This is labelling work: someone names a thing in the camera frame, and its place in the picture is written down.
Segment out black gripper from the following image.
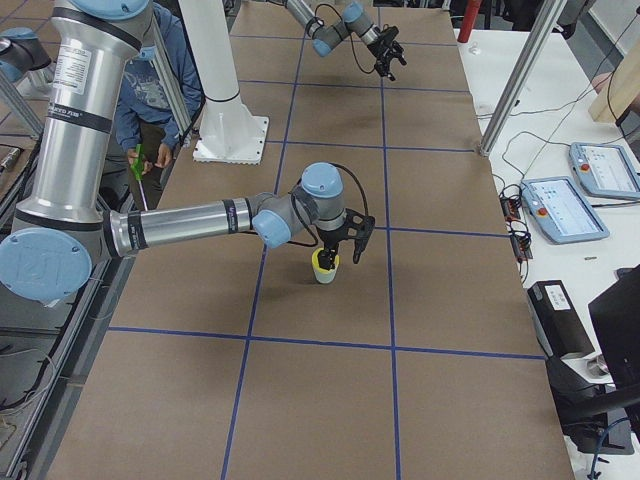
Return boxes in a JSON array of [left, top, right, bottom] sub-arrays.
[[317, 228, 348, 271], [372, 27, 406, 81]]

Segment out yellow cup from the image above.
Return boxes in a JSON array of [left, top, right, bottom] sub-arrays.
[[312, 248, 340, 273]]

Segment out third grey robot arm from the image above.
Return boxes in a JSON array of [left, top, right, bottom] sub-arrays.
[[1, 27, 55, 100]]

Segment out light green cup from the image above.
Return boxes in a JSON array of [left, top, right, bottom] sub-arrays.
[[313, 268, 337, 284]]

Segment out red cylinder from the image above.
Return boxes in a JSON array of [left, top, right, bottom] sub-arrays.
[[457, 0, 482, 44]]

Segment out person in blue shirt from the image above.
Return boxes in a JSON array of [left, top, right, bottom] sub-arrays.
[[114, 3, 202, 210]]

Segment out wooden board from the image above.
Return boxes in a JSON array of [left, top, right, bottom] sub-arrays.
[[589, 41, 639, 123]]

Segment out near blue teach pendant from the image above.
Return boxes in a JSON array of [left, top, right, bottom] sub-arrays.
[[521, 176, 610, 244]]

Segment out blue teach pendant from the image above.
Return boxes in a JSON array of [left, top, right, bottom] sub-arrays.
[[569, 143, 639, 200], [521, 176, 610, 244]]

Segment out far blue teach pendant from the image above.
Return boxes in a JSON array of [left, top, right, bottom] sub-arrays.
[[569, 143, 639, 200]]

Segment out small black box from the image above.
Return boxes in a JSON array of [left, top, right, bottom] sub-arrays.
[[527, 280, 595, 360]]

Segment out black computer monitor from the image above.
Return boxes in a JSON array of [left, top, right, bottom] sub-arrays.
[[546, 268, 639, 454]]

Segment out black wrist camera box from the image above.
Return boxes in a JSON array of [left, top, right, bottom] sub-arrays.
[[346, 209, 376, 264]]

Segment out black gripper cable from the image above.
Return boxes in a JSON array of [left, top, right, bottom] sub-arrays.
[[287, 163, 371, 249], [315, 3, 382, 76]]

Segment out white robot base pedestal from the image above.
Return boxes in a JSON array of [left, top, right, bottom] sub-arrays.
[[179, 0, 269, 165]]

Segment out aluminium frame post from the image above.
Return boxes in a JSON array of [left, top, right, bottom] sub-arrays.
[[478, 0, 567, 157]]

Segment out green handled tool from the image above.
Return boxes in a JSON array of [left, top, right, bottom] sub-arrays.
[[130, 144, 148, 211]]

